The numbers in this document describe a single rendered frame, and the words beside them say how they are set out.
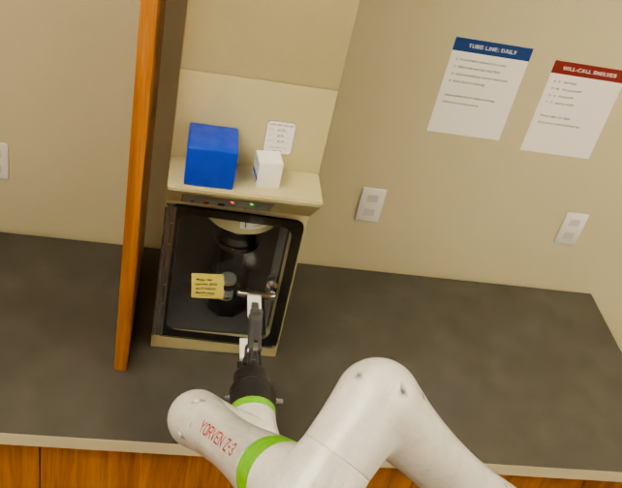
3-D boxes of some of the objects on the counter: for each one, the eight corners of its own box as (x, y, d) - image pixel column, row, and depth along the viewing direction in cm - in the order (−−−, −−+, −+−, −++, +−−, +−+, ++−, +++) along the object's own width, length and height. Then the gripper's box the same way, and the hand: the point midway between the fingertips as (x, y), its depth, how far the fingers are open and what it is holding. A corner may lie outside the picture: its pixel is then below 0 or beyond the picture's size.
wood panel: (133, 245, 237) (180, -337, 154) (143, 246, 237) (196, -333, 154) (113, 370, 198) (163, -319, 115) (126, 371, 199) (184, -314, 116)
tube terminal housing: (156, 282, 226) (184, 17, 181) (272, 292, 232) (327, 40, 186) (149, 346, 207) (178, 68, 161) (276, 356, 212) (339, 91, 167)
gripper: (261, 430, 175) (258, 357, 192) (279, 348, 160) (274, 277, 178) (226, 428, 174) (226, 354, 191) (241, 345, 159) (240, 274, 176)
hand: (250, 321), depth 183 cm, fingers open, 12 cm apart
